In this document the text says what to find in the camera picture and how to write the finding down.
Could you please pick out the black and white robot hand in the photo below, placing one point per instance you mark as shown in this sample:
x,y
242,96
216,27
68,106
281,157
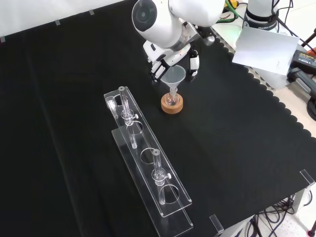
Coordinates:
x,y
175,55

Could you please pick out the clear plastic funnel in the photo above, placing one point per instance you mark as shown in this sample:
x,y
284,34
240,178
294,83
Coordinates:
x,y
173,76

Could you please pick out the round-bottom glass flask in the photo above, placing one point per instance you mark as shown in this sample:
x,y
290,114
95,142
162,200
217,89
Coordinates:
x,y
172,100

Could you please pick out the clear acrylic funnel stand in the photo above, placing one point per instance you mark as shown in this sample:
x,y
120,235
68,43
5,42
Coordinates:
x,y
148,158

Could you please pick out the pale board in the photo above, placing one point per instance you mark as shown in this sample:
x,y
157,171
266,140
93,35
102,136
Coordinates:
x,y
264,51

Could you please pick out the black bench cloth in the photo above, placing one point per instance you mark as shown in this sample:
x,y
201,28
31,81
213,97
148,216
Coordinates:
x,y
222,135

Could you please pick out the grey tape piece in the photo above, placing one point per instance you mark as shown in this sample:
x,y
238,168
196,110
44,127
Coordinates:
x,y
2,39
57,22
91,11

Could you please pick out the grey and black device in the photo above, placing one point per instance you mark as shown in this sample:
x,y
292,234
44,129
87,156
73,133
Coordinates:
x,y
302,80

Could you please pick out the black power unit yellow label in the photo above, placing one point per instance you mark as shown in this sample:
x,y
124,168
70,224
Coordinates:
x,y
304,60

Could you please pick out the clear acrylic edge clamp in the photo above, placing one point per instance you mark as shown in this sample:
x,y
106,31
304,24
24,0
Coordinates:
x,y
307,179
216,223

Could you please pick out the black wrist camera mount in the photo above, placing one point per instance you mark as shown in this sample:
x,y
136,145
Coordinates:
x,y
207,35

